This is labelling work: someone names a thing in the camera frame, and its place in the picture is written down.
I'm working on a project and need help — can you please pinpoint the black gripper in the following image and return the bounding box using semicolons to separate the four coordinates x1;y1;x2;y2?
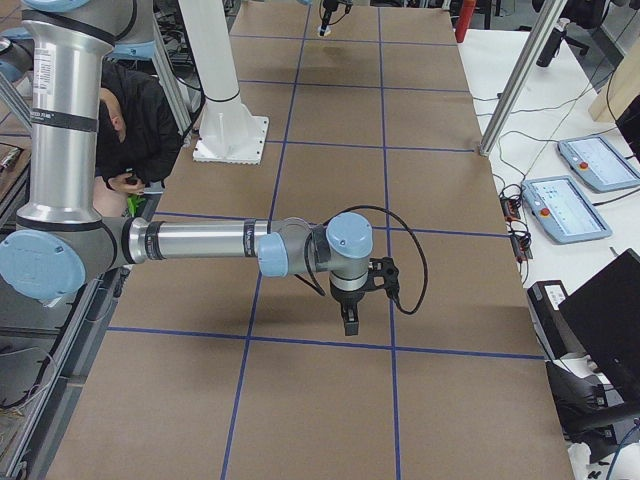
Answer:
330;287;365;336
320;0;336;31

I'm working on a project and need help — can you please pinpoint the red cylinder bottle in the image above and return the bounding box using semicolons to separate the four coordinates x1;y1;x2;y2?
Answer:
455;0;476;44

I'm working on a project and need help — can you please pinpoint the black box with label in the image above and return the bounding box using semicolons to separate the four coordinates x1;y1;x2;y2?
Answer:
527;280;584;360

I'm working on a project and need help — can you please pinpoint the black orange usb hub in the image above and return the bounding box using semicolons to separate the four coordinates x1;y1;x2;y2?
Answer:
500;197;522;222

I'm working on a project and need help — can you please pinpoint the person in black jacket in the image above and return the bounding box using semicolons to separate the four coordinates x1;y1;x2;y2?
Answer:
93;61;183;217

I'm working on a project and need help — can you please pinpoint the near blue teach pendant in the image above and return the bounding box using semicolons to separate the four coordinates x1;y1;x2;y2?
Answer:
521;175;612;244

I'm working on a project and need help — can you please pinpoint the blue teach pendant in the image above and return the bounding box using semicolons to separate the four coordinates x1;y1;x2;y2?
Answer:
557;135;639;193
521;175;612;244

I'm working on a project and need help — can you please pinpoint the black laptop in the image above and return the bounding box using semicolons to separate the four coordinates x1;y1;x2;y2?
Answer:
559;248;639;401

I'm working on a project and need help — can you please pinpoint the far blue teach pendant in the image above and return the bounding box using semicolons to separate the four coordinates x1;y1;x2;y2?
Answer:
557;135;639;193

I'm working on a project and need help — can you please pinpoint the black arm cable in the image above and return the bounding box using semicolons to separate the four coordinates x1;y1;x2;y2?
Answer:
297;203;430;316

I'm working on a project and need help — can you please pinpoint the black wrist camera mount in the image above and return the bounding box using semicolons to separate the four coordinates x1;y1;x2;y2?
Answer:
366;257;400;301

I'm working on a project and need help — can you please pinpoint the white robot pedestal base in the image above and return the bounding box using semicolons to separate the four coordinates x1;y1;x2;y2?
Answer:
179;0;269;165

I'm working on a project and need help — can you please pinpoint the aluminium frame post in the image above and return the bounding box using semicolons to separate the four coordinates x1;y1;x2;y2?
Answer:
478;0;567;157

